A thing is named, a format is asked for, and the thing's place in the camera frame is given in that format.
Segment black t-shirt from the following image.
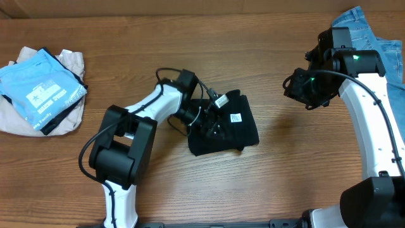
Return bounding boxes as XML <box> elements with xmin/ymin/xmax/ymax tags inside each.
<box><xmin>187</xmin><ymin>89</ymin><xmax>259</xmax><ymax>156</ymax></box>

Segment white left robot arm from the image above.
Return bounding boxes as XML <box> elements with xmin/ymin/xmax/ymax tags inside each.
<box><xmin>82</xmin><ymin>69</ymin><xmax>230</xmax><ymax>227</ymax></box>

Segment pale pink folded garment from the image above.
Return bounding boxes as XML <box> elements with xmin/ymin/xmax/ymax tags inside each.
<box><xmin>0</xmin><ymin>46</ymin><xmax>85</xmax><ymax>137</ymax></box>

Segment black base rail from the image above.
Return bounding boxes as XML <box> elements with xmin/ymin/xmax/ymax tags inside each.
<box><xmin>135</xmin><ymin>218</ymin><xmax>308</xmax><ymax>228</ymax></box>

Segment blue denim jeans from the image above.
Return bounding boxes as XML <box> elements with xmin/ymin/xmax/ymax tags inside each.
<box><xmin>332</xmin><ymin>6</ymin><xmax>404</xmax><ymax>137</ymax></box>

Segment light blue printed t-shirt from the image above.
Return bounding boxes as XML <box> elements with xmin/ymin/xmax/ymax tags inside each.
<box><xmin>1</xmin><ymin>47</ymin><xmax>87</xmax><ymax>131</ymax></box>

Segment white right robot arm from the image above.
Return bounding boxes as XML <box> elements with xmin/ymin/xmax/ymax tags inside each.
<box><xmin>283</xmin><ymin>27</ymin><xmax>404</xmax><ymax>227</ymax></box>

